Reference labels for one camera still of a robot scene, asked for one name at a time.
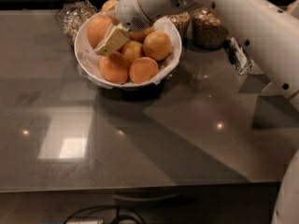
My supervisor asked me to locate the glass jar right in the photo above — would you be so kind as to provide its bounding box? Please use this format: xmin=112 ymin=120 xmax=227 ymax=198
xmin=192 ymin=7 xmax=229 ymax=49

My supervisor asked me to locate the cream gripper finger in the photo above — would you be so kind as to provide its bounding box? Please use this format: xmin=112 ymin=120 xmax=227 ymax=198
xmin=94 ymin=26 xmax=129 ymax=56
xmin=93 ymin=21 xmax=115 ymax=49

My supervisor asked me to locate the white bowl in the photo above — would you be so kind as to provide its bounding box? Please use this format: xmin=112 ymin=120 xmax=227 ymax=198
xmin=74 ymin=17 xmax=182 ymax=91

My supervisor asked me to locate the glass jar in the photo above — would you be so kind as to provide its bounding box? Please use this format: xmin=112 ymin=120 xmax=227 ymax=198
xmin=167 ymin=12 xmax=191 ymax=38
xmin=192 ymin=7 xmax=229 ymax=49
xmin=56 ymin=0 xmax=97 ymax=47

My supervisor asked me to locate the white power adapter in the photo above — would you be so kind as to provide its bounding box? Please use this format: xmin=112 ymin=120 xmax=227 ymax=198
xmin=65 ymin=218 xmax=104 ymax=224

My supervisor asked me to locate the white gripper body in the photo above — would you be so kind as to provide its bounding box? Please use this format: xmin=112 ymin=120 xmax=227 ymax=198
xmin=116 ymin=0 xmax=184 ymax=32

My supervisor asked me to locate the black cable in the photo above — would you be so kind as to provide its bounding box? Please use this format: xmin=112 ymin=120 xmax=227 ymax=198
xmin=63 ymin=204 xmax=148 ymax=224

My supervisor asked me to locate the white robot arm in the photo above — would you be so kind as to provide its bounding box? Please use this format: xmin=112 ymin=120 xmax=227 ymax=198
xmin=115 ymin=0 xmax=299 ymax=111

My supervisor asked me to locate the clear plastic wrapper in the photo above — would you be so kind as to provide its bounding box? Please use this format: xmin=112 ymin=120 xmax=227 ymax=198
xmin=223 ymin=37 xmax=254 ymax=76

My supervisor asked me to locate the glass jar far left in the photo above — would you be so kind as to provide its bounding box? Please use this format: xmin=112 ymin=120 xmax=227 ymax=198
xmin=56 ymin=0 xmax=97 ymax=47

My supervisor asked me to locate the large orange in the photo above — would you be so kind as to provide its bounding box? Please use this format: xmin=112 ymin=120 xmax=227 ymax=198
xmin=87 ymin=14 xmax=119 ymax=49

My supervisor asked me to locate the front right orange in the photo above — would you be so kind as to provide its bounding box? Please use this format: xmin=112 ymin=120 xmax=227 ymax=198
xmin=129 ymin=57 xmax=159 ymax=84

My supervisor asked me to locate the front left orange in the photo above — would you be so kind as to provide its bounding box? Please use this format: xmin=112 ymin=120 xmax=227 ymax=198
xmin=99 ymin=51 xmax=129 ymax=84

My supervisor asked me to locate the centre orange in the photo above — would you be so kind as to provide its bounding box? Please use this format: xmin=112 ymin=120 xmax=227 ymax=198
xmin=121 ymin=40 xmax=144 ymax=63

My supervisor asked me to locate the top orange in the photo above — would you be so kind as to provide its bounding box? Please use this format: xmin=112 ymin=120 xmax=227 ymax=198
xmin=101 ymin=0 xmax=118 ymax=12

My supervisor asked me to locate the upper right orange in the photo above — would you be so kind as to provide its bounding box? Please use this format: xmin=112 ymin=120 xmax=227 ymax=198
xmin=129 ymin=27 xmax=155 ymax=42

